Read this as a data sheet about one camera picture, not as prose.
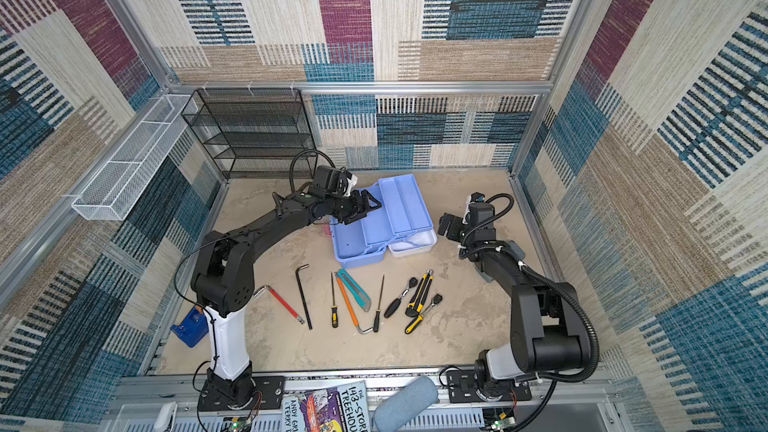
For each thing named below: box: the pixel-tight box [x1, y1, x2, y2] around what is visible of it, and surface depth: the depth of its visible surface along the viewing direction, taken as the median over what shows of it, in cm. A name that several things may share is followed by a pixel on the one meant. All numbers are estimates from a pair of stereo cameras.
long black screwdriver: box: [373, 274, 385, 333], surface depth 85 cm
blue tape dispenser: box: [170, 305, 209, 348], surface depth 82 cm
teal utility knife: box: [337, 268, 371, 312], surface depth 91 cm
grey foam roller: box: [373, 376, 438, 432], surface depth 71 cm
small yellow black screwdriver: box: [330, 272, 339, 329], surface depth 86 cm
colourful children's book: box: [281, 381, 372, 432], surface depth 70 cm
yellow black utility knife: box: [405, 269, 434, 318], surface depth 89 cm
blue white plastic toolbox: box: [330, 174, 438, 269], surface depth 96 cm
